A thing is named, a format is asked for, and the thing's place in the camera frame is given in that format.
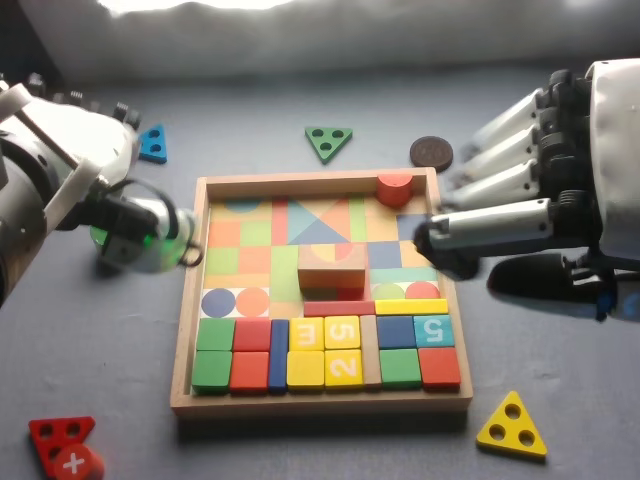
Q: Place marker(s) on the red cylinder with white cross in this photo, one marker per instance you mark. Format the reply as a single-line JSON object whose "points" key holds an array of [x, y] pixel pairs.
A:
{"points": [[77, 465]]}

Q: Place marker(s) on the red triangle with holes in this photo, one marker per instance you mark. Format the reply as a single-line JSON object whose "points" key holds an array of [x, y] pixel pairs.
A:
{"points": [[45, 435]]}

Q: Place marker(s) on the yellow triangle with holes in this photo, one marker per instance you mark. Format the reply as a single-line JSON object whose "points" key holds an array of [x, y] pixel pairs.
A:
{"points": [[512, 430]]}

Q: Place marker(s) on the blue triangle with holes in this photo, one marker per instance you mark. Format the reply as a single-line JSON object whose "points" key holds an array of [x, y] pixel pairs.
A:
{"points": [[152, 145]]}

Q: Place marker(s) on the natural wooden arch block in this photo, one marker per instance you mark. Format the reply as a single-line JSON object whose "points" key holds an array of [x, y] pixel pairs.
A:
{"points": [[330, 277]]}

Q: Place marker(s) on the white cloth backdrop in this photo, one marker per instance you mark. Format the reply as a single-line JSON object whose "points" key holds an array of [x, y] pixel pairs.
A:
{"points": [[350, 35]]}

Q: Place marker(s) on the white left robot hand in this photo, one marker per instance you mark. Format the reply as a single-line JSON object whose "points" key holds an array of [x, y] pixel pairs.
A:
{"points": [[85, 135]]}

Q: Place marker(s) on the green triangle with holes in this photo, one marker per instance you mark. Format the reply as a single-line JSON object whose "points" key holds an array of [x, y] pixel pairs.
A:
{"points": [[327, 142]]}

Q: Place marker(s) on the wooden tray with colourful print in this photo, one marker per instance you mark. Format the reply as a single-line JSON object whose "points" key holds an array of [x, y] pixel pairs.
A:
{"points": [[320, 402]]}

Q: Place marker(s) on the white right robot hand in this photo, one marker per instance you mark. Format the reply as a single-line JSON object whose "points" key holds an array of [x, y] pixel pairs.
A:
{"points": [[615, 150]]}

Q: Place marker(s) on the red semicircle block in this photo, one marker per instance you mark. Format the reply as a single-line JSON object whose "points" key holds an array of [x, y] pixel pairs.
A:
{"points": [[395, 192]]}

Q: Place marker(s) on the brown chocolate cookie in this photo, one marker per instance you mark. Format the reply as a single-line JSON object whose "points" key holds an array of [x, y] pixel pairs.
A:
{"points": [[431, 153]]}

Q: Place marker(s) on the grey table cloth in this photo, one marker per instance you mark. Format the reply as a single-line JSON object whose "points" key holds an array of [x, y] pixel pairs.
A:
{"points": [[320, 450]]}

